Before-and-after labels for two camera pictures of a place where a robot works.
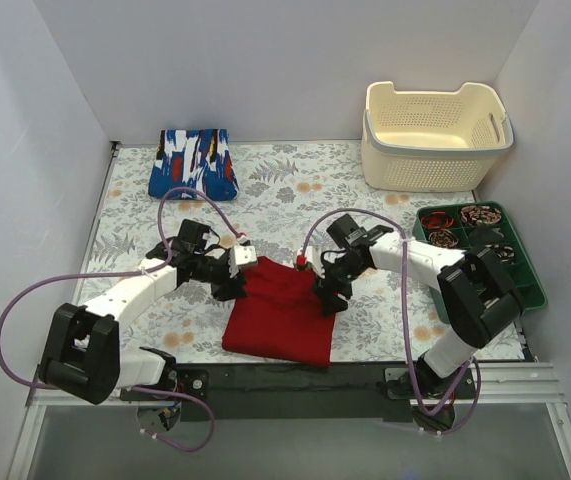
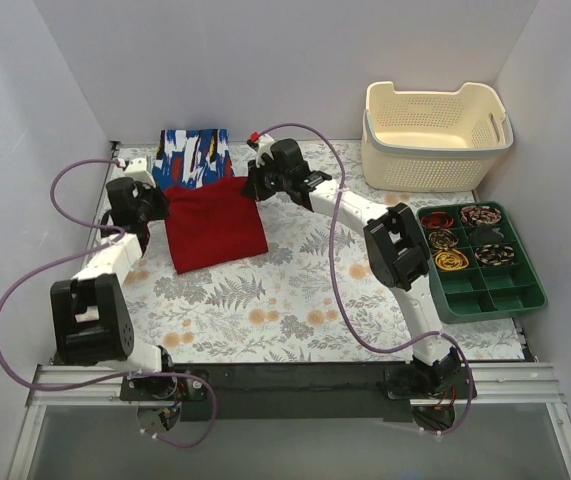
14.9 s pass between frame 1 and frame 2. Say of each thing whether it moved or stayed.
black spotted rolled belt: stayed
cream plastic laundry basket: stayed
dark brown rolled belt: stayed
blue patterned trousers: stayed
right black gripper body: moved
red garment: moved
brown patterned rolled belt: stayed
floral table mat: stayed
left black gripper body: moved
